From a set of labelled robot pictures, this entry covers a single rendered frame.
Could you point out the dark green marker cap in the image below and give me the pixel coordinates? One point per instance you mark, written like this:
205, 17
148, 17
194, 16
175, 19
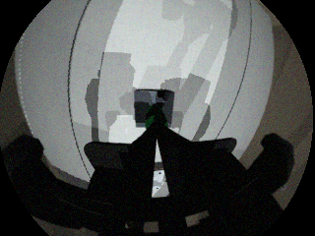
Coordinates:
154, 114

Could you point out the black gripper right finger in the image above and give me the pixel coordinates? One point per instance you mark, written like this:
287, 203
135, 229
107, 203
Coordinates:
178, 154

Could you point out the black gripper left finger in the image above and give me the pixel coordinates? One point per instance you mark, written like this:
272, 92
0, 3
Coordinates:
140, 155

